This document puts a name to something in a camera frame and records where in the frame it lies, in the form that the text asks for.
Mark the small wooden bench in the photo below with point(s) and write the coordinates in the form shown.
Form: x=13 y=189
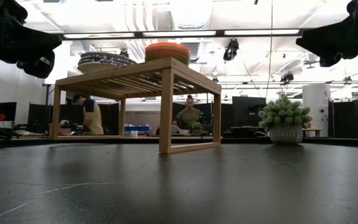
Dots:
x=312 y=132

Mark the person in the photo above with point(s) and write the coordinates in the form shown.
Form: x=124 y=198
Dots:
x=92 y=115
x=187 y=116

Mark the green plant in patterned pot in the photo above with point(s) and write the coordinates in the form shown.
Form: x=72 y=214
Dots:
x=284 y=121

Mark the black computer monitor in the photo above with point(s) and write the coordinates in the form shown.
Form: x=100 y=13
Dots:
x=4 y=111
x=249 y=113

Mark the white cup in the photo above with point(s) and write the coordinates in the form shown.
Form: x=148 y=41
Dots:
x=134 y=134

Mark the white pillar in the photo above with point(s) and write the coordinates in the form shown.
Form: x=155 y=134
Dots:
x=315 y=105

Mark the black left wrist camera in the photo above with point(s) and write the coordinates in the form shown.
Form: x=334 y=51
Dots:
x=39 y=67

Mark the black ceiling camera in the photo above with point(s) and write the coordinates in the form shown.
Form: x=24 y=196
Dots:
x=123 y=53
x=286 y=77
x=231 y=49

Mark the blue storage bins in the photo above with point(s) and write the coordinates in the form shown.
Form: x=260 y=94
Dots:
x=137 y=128

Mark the black partition wall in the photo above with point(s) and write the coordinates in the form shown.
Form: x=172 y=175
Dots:
x=353 y=118

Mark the long ceiling light strip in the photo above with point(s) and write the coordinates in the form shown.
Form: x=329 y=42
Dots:
x=179 y=33

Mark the pink plastic bowl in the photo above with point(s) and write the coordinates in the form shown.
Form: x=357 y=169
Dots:
x=167 y=53

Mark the small potted green plant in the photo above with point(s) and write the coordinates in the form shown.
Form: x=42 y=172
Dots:
x=196 y=127

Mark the wooden slatted shelf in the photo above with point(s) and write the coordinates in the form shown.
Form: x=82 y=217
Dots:
x=166 y=93

